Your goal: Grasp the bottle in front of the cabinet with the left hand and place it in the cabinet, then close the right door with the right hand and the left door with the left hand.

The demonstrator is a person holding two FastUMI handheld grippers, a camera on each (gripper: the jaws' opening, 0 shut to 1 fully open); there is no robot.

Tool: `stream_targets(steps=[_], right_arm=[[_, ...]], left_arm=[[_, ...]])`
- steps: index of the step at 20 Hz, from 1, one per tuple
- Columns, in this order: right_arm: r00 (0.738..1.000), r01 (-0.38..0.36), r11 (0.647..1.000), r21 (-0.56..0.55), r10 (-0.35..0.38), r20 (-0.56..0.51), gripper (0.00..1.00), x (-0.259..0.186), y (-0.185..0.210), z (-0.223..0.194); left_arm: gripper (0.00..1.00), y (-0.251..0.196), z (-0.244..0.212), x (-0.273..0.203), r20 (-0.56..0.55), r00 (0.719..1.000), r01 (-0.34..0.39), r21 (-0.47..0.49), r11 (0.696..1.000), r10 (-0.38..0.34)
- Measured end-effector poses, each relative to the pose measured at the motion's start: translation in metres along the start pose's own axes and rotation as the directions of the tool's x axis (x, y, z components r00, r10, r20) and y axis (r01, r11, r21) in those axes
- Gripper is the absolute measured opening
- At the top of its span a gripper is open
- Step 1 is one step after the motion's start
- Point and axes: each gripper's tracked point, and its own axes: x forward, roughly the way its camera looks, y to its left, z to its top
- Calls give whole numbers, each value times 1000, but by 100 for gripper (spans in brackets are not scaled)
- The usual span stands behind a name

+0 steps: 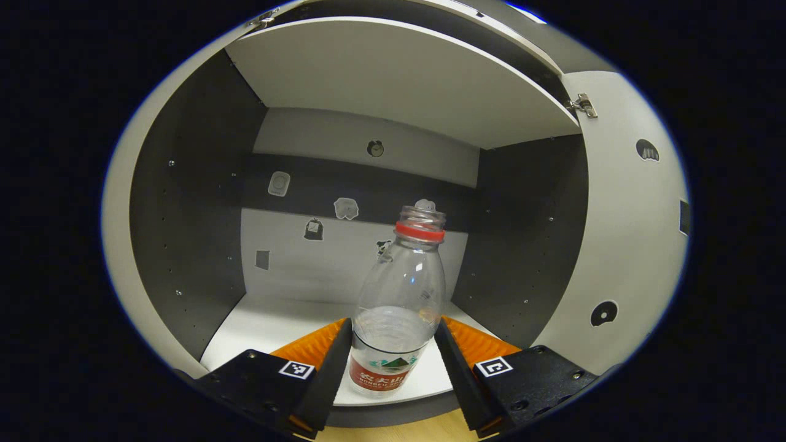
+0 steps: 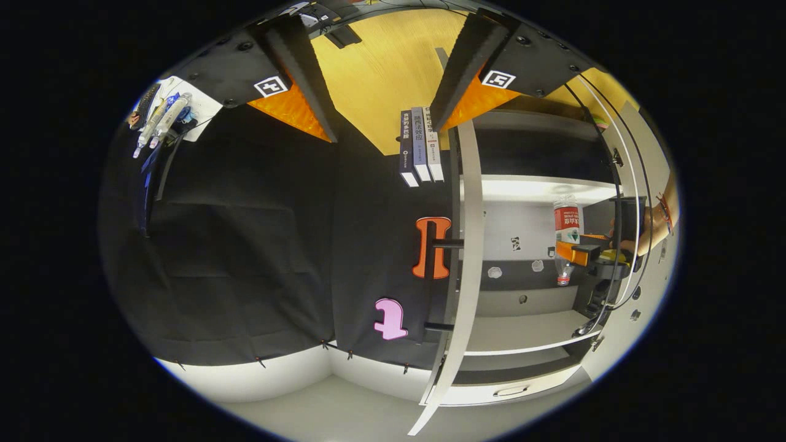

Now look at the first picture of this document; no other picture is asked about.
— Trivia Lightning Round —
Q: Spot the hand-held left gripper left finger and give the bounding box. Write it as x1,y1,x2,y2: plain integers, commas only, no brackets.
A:
178,317,354,440

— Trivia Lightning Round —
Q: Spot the clear plastic water bottle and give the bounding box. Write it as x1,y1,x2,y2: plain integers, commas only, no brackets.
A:
349,206,447,398

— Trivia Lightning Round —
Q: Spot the white cabinet door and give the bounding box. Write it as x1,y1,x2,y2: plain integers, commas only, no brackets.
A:
531,71,691,376
101,18,259,380

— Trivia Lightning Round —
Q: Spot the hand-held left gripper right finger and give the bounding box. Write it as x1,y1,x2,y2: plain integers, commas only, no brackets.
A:
434,315,599,438

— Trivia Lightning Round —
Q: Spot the white cabinet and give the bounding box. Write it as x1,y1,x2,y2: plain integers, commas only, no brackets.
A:
126,0,618,429

